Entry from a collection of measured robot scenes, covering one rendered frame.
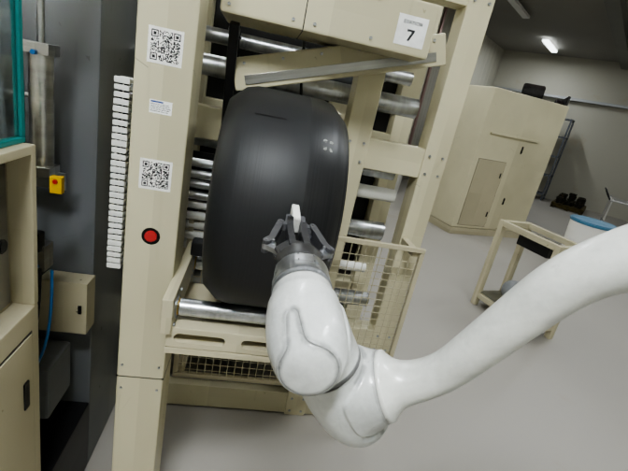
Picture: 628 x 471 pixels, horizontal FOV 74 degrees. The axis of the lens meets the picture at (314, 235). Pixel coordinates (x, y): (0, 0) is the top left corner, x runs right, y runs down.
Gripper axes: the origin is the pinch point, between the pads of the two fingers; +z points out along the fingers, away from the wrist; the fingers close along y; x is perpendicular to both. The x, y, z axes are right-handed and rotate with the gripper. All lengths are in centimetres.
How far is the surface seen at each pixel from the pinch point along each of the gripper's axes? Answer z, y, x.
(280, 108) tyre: 20.6, 5.5, -16.5
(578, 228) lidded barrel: 352, -395, 120
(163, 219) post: 21.5, 29.8, 16.1
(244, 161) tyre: 8.1, 11.6, -7.1
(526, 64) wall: 1108, -690, -54
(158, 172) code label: 23.1, 31.7, 4.5
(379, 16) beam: 56, -19, -40
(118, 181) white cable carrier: 23.6, 41.1, 8.8
